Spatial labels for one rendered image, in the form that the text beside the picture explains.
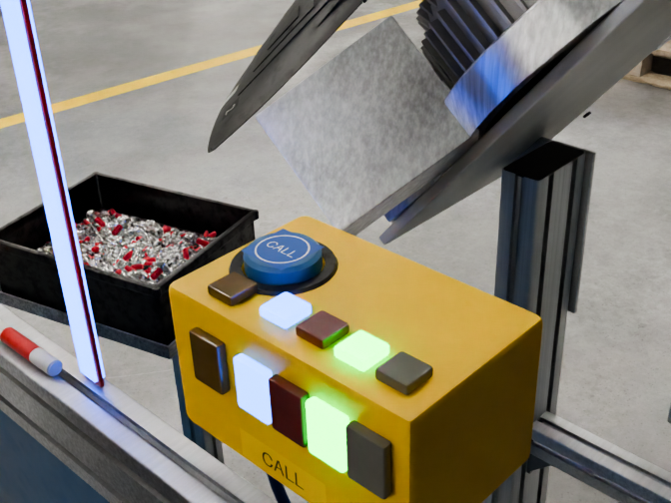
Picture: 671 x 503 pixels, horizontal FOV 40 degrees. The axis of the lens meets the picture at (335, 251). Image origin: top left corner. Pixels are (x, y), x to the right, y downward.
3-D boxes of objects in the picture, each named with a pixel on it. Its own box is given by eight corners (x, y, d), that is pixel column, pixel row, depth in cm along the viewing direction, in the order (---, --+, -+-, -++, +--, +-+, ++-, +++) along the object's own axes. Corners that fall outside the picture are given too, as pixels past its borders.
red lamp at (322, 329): (350, 333, 42) (349, 322, 42) (323, 351, 41) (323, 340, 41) (322, 318, 43) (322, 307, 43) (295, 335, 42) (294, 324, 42)
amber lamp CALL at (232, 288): (259, 292, 45) (258, 281, 45) (231, 308, 44) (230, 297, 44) (235, 279, 46) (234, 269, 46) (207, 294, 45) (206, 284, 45)
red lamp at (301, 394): (313, 443, 42) (310, 391, 41) (304, 450, 42) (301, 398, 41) (280, 422, 44) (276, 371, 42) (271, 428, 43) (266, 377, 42)
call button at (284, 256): (338, 272, 48) (337, 244, 47) (283, 305, 45) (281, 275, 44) (285, 247, 50) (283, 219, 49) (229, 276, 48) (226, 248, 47)
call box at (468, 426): (531, 479, 48) (548, 310, 43) (407, 599, 42) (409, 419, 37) (313, 357, 58) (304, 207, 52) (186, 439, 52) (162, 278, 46)
